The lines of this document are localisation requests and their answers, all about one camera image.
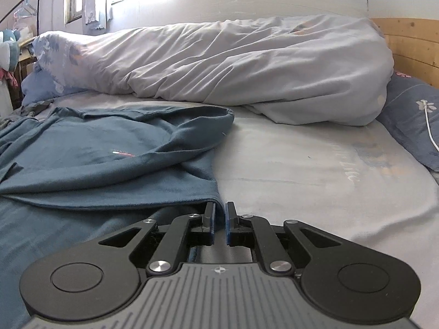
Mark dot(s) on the white ribbed object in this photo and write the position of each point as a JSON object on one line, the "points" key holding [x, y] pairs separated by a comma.
{"points": [[4, 97]]}

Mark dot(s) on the pink cloth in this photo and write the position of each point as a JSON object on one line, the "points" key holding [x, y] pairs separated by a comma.
{"points": [[8, 77]]}

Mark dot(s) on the black clothes rack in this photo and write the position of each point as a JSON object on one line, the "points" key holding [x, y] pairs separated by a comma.
{"points": [[38, 7]]}

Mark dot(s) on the white duvet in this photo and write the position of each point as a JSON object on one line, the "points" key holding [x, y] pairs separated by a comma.
{"points": [[223, 65]]}

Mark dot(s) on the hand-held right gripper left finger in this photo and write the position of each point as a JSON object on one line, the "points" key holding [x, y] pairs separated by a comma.
{"points": [[212, 228]]}

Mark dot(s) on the clothes hanger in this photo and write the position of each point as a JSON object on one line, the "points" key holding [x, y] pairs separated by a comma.
{"points": [[24, 11]]}

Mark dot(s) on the wooden headboard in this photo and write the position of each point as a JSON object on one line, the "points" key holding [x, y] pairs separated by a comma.
{"points": [[411, 44]]}

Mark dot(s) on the blue paw print pillow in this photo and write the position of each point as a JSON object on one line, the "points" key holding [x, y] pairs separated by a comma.
{"points": [[408, 123]]}

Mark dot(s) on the white and blue plush toy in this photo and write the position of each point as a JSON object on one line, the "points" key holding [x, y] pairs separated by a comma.
{"points": [[8, 49]]}

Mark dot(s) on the wooden side table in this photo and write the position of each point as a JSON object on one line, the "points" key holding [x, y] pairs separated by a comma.
{"points": [[27, 58]]}

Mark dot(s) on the light blue blanket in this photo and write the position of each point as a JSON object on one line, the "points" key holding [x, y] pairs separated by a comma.
{"points": [[41, 84]]}

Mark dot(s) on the blue shirt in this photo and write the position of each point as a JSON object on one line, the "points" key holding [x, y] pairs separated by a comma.
{"points": [[103, 164]]}

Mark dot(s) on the grey patterned cloth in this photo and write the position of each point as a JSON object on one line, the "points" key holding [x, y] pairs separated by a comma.
{"points": [[32, 108]]}

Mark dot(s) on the white curtain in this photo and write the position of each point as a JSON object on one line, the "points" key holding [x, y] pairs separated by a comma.
{"points": [[96, 0]]}

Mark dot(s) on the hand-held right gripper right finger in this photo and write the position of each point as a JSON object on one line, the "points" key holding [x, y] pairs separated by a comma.
{"points": [[227, 228]]}

